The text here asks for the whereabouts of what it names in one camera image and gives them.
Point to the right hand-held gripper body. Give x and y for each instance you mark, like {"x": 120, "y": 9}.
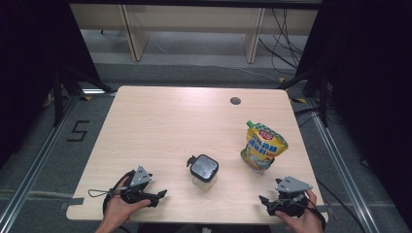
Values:
{"x": 293, "y": 185}

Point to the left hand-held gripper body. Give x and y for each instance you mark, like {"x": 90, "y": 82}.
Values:
{"x": 141, "y": 177}

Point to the yellow seasoning pouch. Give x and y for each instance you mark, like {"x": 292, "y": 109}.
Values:
{"x": 264, "y": 145}

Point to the glass jar with black lid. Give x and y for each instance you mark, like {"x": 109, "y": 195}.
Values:
{"x": 204, "y": 166}

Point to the person's left hand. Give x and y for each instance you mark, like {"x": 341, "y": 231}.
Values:
{"x": 120, "y": 210}

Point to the person's right hand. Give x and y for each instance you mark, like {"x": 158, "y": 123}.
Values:
{"x": 304, "y": 223}

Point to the person's white garment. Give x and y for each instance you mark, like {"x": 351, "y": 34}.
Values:
{"x": 206, "y": 230}

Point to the grey floor tape strip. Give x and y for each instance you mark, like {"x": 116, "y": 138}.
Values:
{"x": 73, "y": 202}

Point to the yellow floor tape piece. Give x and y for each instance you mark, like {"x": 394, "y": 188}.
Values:
{"x": 299, "y": 100}
{"x": 86, "y": 97}

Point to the black metal stand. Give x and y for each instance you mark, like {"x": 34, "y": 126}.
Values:
{"x": 323, "y": 100}
{"x": 58, "y": 97}

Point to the dark curtain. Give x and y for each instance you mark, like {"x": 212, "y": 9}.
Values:
{"x": 372, "y": 81}
{"x": 22, "y": 64}

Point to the light wooden shelf unit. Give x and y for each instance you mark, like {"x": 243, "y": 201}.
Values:
{"x": 139, "y": 42}

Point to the aluminium floor rail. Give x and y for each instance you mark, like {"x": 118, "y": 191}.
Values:
{"x": 39, "y": 155}
{"x": 336, "y": 161}

